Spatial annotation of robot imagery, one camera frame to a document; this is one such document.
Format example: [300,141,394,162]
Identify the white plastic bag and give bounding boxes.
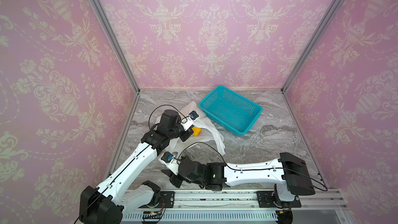
[158,101,226,165]

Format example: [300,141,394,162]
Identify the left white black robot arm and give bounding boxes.
[77,109,199,224]

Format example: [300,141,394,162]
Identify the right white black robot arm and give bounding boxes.
[160,152,316,208]

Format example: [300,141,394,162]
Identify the yellow fruit in bag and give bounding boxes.
[192,127,202,136]

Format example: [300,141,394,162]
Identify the teal plastic basket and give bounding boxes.
[199,86,263,136]

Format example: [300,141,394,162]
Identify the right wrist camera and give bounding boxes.
[160,151,179,175]

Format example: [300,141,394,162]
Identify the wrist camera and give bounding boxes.
[160,151,179,175]
[181,111,199,131]

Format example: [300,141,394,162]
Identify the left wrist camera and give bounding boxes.
[181,111,199,131]

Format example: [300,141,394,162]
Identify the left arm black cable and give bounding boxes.
[148,104,190,131]

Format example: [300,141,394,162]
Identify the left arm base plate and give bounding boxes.
[147,191,175,208]

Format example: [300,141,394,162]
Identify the aluminium front rail frame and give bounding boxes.
[120,188,354,224]

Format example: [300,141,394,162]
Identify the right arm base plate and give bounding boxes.
[256,191,302,209]

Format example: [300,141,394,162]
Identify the left corner aluminium post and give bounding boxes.
[76,0,140,93]

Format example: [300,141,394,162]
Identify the corner aluminium post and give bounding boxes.
[76,0,140,93]
[281,0,361,93]

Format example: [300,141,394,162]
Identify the right corner aluminium post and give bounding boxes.
[281,0,361,93]

